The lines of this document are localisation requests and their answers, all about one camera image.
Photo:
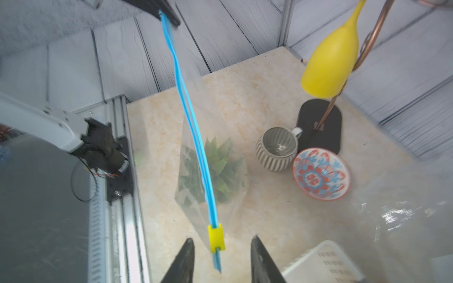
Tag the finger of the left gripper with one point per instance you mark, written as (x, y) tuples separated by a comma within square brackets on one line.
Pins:
[(154, 7)]

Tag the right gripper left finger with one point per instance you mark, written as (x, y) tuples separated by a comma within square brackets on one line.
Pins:
[(182, 268)]

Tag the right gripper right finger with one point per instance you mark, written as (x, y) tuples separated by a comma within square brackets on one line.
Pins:
[(263, 268)]

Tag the zip-top bag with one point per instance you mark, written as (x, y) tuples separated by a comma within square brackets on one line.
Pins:
[(399, 226), (202, 121)]

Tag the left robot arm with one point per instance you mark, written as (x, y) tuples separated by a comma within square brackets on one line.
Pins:
[(44, 87)]

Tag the white perforated plastic basket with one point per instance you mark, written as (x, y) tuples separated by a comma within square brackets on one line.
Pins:
[(325, 263)]

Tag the red blue patterned bowl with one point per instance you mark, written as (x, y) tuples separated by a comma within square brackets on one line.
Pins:
[(321, 174)]

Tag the grey ribbed ceramic cup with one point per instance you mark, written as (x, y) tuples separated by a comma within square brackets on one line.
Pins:
[(277, 148)]

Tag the yellow plastic wine glass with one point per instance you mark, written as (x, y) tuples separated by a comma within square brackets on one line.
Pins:
[(333, 60)]

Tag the aluminium mounting rail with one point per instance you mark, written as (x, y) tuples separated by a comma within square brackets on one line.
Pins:
[(116, 243)]

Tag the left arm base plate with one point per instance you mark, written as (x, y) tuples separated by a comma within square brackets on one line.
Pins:
[(122, 183)]

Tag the copper wire glass stand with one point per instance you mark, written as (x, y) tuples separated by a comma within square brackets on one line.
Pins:
[(320, 119)]

